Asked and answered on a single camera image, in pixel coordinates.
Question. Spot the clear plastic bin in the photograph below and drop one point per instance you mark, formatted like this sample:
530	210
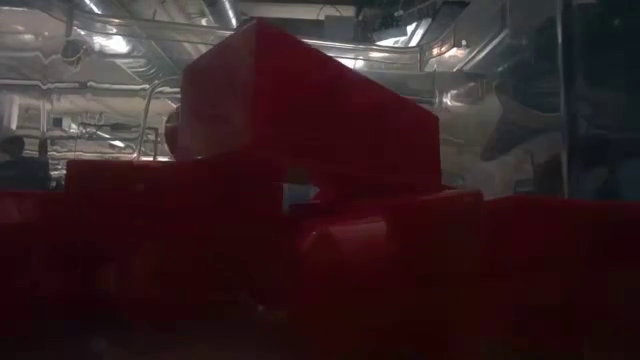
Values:
125	60

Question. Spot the person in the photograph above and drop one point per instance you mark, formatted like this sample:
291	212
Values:
22	170

